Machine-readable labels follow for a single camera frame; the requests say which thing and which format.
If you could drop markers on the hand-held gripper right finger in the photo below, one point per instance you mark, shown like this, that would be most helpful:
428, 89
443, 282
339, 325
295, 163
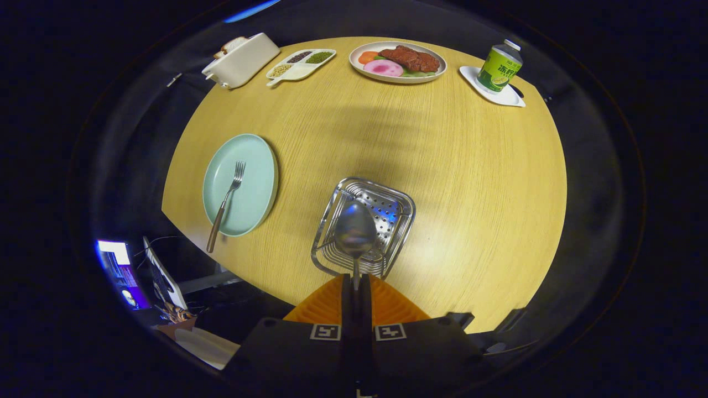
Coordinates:
366, 309

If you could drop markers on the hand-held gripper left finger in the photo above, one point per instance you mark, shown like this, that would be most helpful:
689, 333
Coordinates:
348, 309

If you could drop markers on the dark slanted bar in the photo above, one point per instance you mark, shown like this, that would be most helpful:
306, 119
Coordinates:
462, 320
509, 319

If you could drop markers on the square perforated metal tray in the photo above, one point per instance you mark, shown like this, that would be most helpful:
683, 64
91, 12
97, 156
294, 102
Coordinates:
392, 210

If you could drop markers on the white paper sheet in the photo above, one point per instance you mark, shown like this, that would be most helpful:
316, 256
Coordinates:
207, 345

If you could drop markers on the light green round plate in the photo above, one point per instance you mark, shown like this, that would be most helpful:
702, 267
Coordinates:
251, 188

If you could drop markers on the brown cardboard box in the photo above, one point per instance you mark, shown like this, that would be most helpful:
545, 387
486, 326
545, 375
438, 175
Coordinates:
177, 326

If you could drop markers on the lit computer monitor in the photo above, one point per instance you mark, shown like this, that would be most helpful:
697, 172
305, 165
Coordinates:
119, 271

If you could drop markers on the white round food plate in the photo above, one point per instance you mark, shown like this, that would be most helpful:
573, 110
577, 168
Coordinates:
398, 79

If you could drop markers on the green lettuce leaf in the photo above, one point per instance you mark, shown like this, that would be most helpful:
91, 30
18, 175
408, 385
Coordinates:
417, 73

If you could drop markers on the pink round food slice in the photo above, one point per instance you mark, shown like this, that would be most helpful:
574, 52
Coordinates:
383, 68

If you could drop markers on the white divided dish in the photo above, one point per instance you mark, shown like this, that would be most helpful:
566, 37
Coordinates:
301, 72

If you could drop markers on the yellow beans pile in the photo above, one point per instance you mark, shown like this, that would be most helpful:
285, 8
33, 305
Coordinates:
280, 70

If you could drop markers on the orange carrot slice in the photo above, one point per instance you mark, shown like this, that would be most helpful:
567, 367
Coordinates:
366, 56

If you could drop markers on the green beans pile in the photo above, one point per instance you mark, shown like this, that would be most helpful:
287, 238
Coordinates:
319, 57

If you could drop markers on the white square saucer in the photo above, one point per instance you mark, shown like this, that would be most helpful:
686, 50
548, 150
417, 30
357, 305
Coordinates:
511, 99

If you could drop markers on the brown steak piece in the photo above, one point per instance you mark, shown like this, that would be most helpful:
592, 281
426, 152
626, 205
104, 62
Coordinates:
412, 58

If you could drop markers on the black beans pile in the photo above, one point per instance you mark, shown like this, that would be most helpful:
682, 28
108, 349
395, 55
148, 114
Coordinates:
299, 56

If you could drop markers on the white toaster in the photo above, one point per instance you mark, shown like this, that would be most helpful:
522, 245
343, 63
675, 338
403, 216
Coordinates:
246, 61

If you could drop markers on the green label plastic bottle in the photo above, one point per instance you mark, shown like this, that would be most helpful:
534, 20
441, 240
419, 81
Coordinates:
498, 69

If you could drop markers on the small white clip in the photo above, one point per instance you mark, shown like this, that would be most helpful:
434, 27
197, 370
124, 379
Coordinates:
174, 80

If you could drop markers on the grey metal table frame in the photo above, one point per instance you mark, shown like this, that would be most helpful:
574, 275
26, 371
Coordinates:
207, 282

